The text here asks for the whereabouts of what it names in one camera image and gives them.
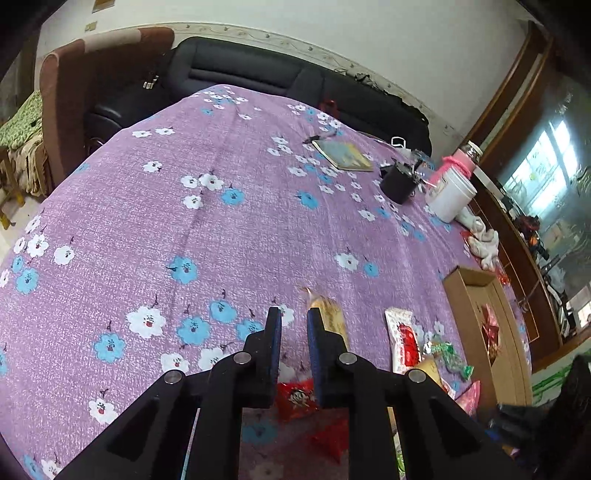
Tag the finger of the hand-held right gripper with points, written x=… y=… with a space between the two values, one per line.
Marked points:
x=517 y=413

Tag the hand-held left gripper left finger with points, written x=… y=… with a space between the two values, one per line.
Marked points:
x=274 y=344

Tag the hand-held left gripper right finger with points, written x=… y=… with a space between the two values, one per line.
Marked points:
x=316 y=355

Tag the yellow biscuit packet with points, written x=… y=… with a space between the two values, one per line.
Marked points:
x=330 y=314

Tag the cardboard box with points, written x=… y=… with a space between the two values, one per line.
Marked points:
x=508 y=350

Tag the large white red snack packet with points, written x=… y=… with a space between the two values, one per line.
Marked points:
x=406 y=341

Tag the green candy wrapper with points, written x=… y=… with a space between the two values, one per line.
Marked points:
x=461 y=369
x=441 y=350

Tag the red cartoon face snack packet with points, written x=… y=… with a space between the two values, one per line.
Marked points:
x=295 y=398

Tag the pink cartoon snack packet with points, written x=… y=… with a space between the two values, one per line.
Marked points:
x=468 y=397

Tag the plain red snack packet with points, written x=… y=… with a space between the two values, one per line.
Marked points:
x=332 y=438

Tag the small pink snack packet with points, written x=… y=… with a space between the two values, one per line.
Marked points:
x=489 y=323

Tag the yellow snack packet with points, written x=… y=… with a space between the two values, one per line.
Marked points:
x=429 y=371

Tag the white cloth gloves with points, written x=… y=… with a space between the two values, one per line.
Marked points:
x=485 y=244

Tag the red black tool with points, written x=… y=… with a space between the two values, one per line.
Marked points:
x=531 y=226

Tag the purple floral tablecloth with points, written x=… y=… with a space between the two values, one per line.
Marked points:
x=184 y=184

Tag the black cup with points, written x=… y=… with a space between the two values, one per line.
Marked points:
x=397 y=184

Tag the yellow notebook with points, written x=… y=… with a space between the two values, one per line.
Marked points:
x=344 y=154

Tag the white plastic jar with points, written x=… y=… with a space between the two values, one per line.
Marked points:
x=450 y=194

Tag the black pen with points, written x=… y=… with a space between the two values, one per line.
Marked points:
x=318 y=137

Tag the clear plastic bag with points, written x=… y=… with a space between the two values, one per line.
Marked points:
x=420 y=157

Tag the pink sleeved bottle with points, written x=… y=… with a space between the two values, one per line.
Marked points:
x=461 y=161

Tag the black bag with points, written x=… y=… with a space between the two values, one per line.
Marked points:
x=408 y=104

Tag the wooden glass partition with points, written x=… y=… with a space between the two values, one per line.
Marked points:
x=521 y=115

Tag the black leather sofa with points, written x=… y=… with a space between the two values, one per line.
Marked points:
x=240 y=64

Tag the brown armchair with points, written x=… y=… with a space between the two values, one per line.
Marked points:
x=69 y=101

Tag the green cushioned wooden chair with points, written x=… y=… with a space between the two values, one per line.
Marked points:
x=21 y=115

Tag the wall switch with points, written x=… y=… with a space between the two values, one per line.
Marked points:
x=90 y=26

